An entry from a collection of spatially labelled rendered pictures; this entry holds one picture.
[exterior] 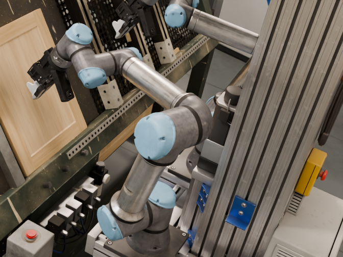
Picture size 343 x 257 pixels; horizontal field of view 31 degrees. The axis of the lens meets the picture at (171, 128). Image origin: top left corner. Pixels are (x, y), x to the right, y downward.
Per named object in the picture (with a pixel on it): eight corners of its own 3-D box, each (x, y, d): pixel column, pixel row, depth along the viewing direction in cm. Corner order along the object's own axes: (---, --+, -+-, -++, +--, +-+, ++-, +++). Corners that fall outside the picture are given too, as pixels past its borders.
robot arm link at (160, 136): (146, 235, 201) (209, 127, 163) (107, 251, 192) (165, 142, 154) (126, 206, 206) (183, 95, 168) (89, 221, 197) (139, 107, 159)
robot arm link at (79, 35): (79, 43, 184) (68, 20, 186) (62, 64, 191) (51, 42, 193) (99, 42, 190) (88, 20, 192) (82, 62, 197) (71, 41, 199)
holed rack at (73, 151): (68, 159, 263) (69, 159, 263) (65, 153, 262) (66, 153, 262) (217, 31, 391) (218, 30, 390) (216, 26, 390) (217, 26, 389)
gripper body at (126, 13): (124, 8, 240) (142, -13, 233) (138, 25, 239) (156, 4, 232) (113, 11, 234) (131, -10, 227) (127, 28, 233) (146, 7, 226)
